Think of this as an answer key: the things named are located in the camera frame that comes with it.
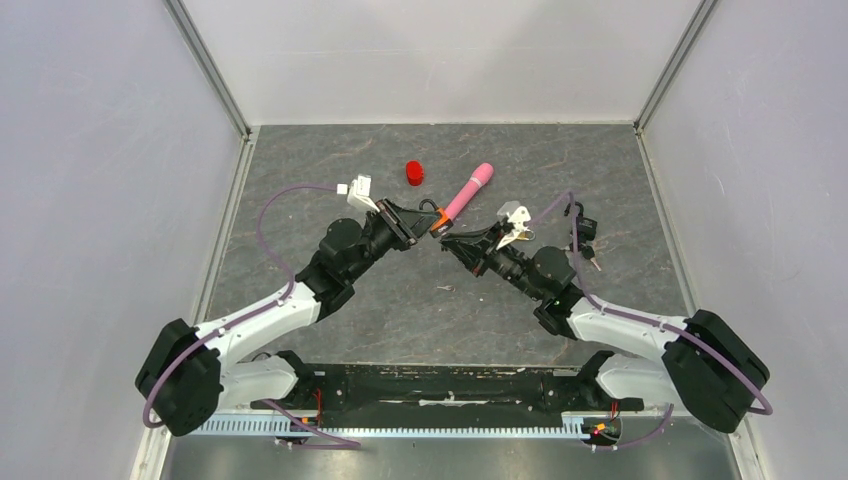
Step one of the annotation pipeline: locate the small brass padlock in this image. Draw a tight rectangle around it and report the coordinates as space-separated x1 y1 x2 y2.
516 230 536 241

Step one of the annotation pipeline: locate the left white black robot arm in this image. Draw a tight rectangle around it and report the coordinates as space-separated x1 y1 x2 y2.
134 199 442 436

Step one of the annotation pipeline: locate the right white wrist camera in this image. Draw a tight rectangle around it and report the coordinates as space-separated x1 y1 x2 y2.
496 200 532 250

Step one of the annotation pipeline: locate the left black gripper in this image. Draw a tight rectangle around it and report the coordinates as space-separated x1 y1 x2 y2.
346 198 445 283

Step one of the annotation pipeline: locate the black-head key set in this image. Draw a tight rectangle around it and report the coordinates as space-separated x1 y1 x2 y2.
569 241 602 271

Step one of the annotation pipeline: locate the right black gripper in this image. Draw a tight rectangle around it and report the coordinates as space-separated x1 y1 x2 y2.
444 221 544 302

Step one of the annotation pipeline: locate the white slotted cable duct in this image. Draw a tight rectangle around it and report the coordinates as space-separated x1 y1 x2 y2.
193 412 621 441

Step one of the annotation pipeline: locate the red plastic cap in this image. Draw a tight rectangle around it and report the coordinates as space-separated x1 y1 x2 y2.
405 160 425 187

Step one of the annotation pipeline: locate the orange black padlock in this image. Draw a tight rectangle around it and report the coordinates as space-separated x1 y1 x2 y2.
418 198 456 238

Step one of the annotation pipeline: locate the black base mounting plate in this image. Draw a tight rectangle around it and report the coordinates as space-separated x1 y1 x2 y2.
279 364 644 413

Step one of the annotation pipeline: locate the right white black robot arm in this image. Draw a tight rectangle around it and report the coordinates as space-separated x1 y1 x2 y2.
440 222 773 433

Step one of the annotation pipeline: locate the black Kaijing padlock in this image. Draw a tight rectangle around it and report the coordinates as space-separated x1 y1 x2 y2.
564 201 598 244

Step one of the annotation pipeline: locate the pink cylindrical wand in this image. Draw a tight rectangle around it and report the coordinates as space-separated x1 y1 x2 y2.
444 163 494 221

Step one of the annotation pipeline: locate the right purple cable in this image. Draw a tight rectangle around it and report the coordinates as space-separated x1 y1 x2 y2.
529 190 774 452

